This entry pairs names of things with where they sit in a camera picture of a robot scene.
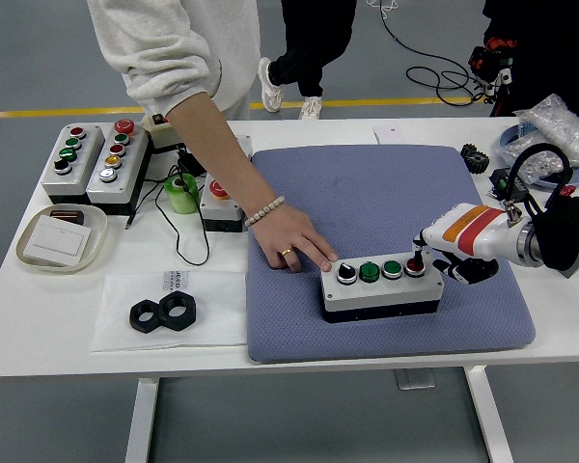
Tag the person's right hand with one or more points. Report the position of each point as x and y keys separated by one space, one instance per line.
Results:
x=289 y=231

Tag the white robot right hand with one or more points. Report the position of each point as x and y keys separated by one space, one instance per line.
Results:
x=477 y=231

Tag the grey four-button control box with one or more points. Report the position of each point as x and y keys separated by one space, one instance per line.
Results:
x=89 y=154
x=381 y=296

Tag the person's right forearm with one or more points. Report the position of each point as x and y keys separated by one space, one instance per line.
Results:
x=217 y=149

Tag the grey five-button control box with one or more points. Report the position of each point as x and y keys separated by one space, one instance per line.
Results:
x=217 y=214
x=128 y=169

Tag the black module with green terminals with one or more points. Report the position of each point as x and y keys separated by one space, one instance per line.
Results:
x=501 y=182

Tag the black gear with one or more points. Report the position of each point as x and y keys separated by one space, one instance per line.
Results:
x=477 y=161

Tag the blue-grey textured mat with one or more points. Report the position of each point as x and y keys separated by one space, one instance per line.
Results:
x=366 y=193

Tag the bag of metal washers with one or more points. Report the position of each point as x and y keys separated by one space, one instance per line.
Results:
x=543 y=164

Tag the small red clip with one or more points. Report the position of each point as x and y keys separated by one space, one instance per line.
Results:
x=565 y=191

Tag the green film roll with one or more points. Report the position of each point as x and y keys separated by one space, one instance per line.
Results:
x=185 y=198

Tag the black power adapter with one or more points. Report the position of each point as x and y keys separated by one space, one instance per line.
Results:
x=190 y=163

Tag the white card with red mark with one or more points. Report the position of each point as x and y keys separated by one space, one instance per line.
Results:
x=388 y=135

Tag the bag of white plastic parts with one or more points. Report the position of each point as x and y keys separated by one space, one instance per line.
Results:
x=559 y=125

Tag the black hex nut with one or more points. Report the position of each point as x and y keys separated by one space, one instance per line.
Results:
x=176 y=323
x=135 y=320

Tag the black orange data glove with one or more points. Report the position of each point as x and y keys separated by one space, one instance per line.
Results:
x=492 y=62

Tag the white table leg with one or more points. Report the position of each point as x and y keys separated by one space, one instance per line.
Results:
x=142 y=424
x=487 y=415

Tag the white printed plastic bag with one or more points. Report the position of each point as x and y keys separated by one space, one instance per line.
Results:
x=116 y=299

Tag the person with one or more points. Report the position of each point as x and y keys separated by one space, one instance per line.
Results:
x=173 y=43
x=313 y=43
x=550 y=58

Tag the cream plastic tray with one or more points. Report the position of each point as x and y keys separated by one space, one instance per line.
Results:
x=96 y=241

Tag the cream three-button switch box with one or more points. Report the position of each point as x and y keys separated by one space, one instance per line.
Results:
x=161 y=137

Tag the grey under-table bracket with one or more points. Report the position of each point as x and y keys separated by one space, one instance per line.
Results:
x=415 y=380

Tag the dark brown switch block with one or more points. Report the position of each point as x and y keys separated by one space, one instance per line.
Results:
x=67 y=215

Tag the white wall switch panel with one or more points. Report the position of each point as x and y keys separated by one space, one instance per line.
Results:
x=58 y=238

